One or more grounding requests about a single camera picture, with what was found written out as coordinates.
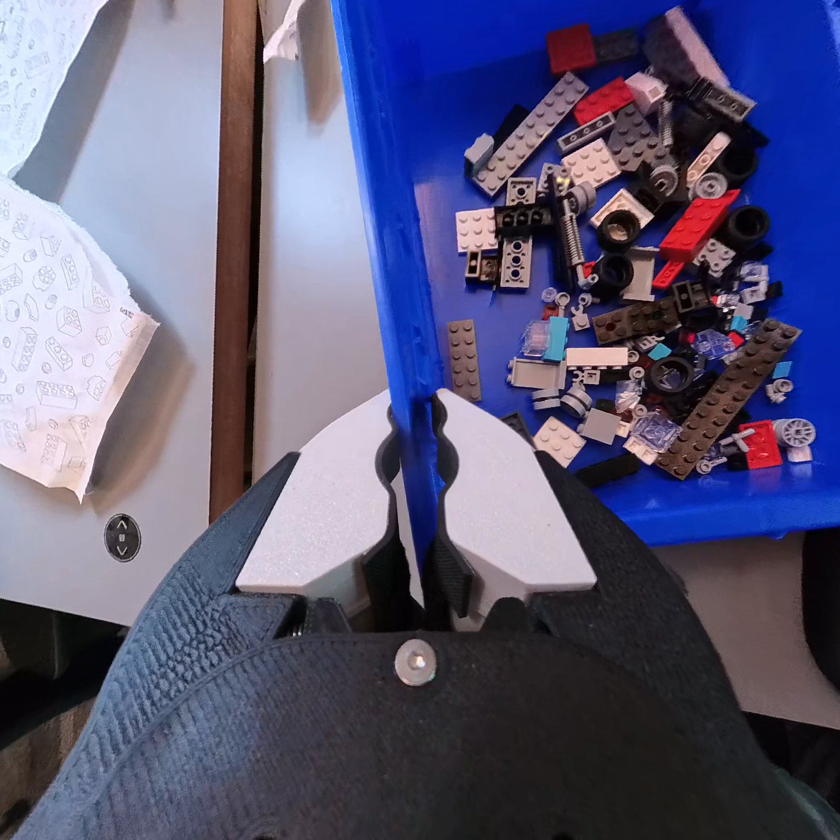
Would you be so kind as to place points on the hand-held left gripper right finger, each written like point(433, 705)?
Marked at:
point(512, 518)

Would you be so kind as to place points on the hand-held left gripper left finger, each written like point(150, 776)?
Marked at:
point(328, 512)

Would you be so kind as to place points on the pile of mixed lego bricks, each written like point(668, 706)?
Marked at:
point(695, 223)

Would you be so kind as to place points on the blue plastic bin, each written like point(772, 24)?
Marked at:
point(407, 98)

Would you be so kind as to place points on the black oval desk control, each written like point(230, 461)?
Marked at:
point(122, 538)

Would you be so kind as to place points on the brown wooden strip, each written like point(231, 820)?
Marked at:
point(233, 262)

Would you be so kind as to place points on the brick-print white paper bag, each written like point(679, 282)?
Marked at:
point(59, 341)
point(33, 65)

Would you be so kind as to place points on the torn white paper scrap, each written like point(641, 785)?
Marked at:
point(282, 36)

